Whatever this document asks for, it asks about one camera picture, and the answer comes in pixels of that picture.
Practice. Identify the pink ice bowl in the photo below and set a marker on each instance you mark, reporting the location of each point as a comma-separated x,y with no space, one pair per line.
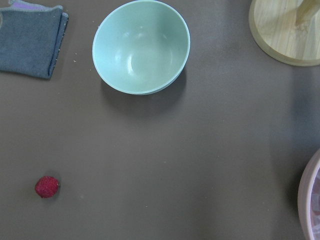
305,188

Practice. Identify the grey folded cloth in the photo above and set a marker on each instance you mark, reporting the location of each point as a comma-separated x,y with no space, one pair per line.
30,38

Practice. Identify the green bowl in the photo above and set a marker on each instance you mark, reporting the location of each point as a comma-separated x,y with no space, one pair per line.
141,47

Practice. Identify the red strawberry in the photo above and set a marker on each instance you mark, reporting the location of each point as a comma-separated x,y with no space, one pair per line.
47,186

